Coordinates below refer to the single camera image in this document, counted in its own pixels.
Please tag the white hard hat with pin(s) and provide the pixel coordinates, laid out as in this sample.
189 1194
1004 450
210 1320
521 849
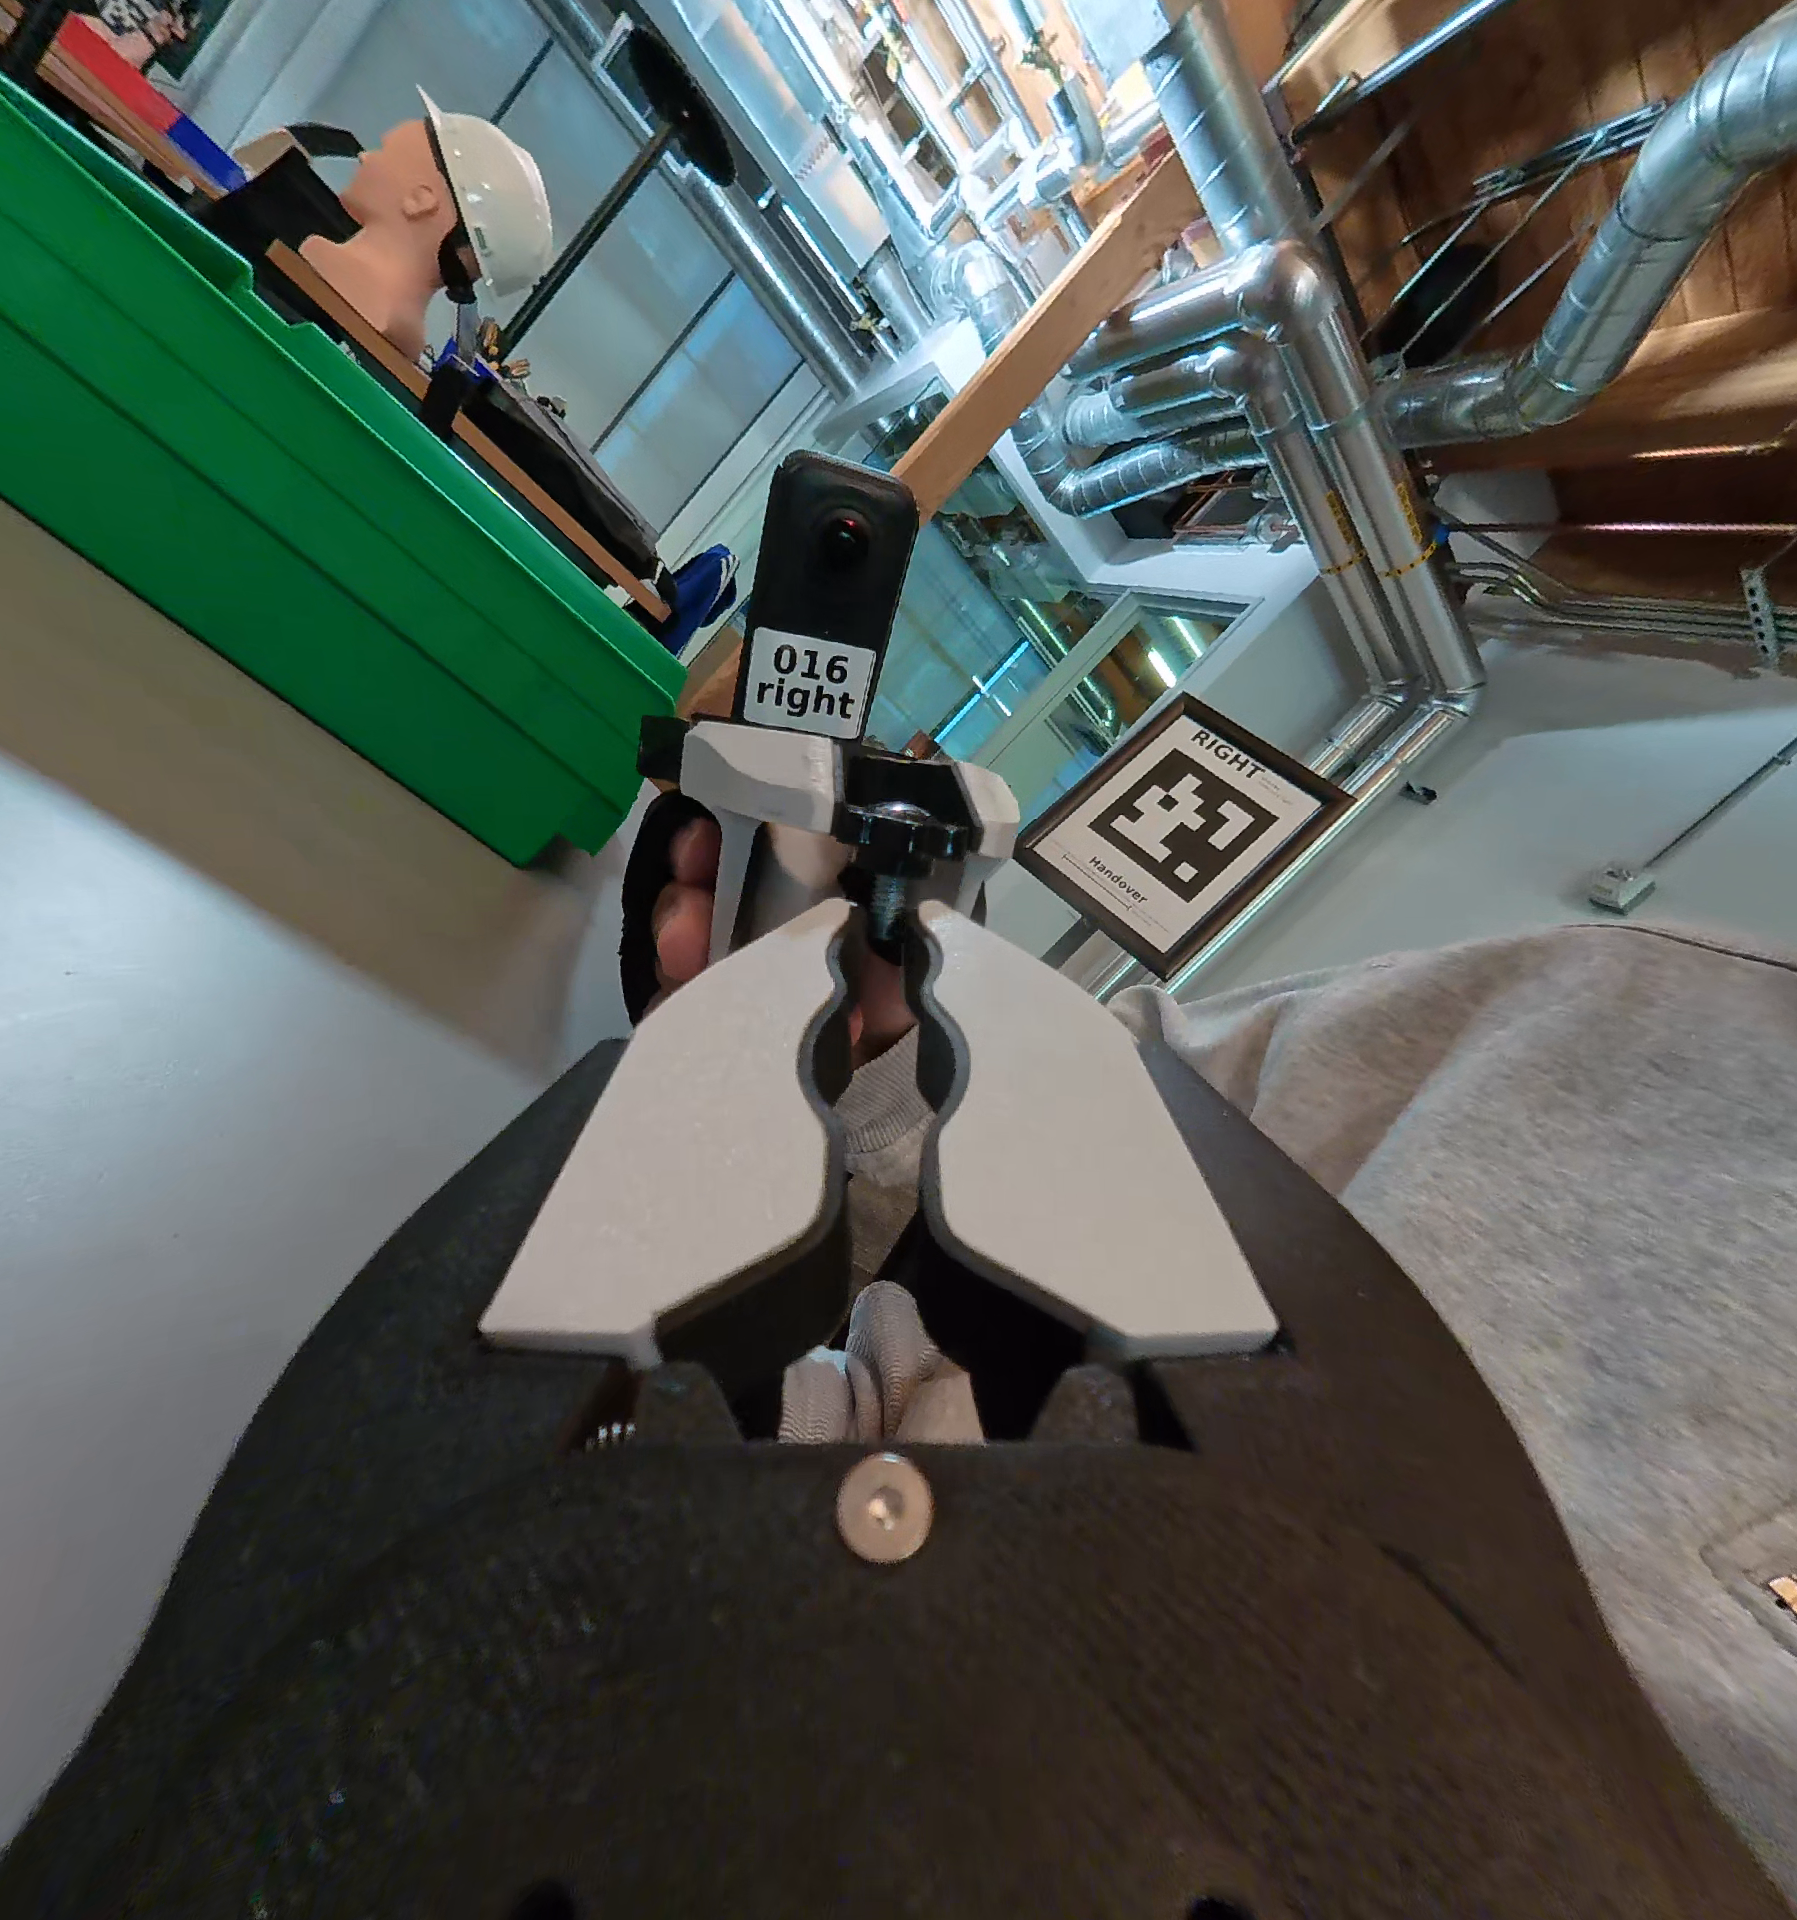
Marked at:
496 190

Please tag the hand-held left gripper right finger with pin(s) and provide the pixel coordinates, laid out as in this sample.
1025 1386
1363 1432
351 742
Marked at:
1093 1186

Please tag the metal strut channel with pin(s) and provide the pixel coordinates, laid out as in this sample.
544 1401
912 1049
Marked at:
1663 615

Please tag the grey junction box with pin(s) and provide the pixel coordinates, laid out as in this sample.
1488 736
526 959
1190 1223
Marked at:
1621 889

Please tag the mannequin head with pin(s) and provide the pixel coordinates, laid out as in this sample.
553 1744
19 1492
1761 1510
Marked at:
387 211

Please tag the person's right hand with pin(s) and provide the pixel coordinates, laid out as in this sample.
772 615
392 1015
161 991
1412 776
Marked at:
685 918

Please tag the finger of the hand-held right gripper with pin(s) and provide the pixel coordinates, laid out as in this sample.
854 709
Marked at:
764 781
992 824

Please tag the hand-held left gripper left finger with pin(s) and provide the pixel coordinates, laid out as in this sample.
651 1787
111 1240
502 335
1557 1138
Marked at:
673 1171

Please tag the large spiral metal duct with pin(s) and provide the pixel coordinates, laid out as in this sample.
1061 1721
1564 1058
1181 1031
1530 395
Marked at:
1633 256

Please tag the metal pipe bundle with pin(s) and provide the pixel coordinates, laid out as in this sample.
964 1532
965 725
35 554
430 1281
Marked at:
1317 451

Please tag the black bag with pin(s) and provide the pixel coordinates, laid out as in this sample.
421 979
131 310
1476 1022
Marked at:
553 468

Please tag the wooden beam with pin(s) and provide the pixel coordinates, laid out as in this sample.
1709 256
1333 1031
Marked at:
1047 345

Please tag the black knob screw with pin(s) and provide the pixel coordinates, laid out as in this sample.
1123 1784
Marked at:
898 836

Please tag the black disc lamp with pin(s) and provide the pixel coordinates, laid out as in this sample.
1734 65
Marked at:
681 107

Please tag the person's grey hoodie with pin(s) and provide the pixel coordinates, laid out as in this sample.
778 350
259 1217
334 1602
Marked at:
1511 1274

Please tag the green plastic bin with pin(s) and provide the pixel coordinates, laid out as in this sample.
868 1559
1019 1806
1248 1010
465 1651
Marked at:
238 496

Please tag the framed marker sign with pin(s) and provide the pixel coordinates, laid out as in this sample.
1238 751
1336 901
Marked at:
1183 824

